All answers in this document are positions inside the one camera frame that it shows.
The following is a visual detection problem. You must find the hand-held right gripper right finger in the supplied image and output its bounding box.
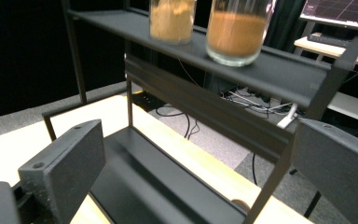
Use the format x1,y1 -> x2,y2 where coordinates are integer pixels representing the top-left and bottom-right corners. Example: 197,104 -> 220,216
292,118 -> 358,224

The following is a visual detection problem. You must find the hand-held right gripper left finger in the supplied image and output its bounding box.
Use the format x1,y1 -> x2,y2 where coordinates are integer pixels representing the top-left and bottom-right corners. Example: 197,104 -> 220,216
18,119 -> 106,224

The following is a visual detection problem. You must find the black two-tier metal rack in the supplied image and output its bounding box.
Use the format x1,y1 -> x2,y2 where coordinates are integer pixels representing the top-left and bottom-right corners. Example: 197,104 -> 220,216
41,0 -> 358,224

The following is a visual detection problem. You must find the glass jar with white lid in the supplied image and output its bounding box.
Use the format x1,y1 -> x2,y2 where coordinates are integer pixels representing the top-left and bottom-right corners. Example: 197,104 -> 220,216
205,0 -> 276,68

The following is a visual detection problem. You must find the glass jar with silver lid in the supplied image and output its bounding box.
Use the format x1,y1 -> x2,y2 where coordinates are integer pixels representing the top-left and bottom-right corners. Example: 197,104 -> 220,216
148,0 -> 198,45

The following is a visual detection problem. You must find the small round brown object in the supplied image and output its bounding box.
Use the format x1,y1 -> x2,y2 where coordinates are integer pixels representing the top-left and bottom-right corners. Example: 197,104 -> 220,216
231,199 -> 252,213

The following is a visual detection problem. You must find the wooden desk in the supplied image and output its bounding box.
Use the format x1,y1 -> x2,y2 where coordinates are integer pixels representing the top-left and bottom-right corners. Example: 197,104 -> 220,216
293,36 -> 358,70

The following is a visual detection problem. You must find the dark keyboard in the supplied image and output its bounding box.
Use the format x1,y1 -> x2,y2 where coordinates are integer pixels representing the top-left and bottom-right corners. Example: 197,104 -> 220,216
307,32 -> 357,49

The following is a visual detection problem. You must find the computer monitor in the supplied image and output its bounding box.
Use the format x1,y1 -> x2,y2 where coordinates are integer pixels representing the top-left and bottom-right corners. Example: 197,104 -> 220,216
299,0 -> 358,32

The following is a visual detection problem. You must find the bundle of floor cables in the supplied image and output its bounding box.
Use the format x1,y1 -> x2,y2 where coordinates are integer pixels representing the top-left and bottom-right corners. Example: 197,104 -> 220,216
220,88 -> 293,115

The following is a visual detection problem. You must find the short black floor cable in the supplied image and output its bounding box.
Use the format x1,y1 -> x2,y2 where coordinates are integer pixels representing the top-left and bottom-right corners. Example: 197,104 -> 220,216
155,104 -> 201,141

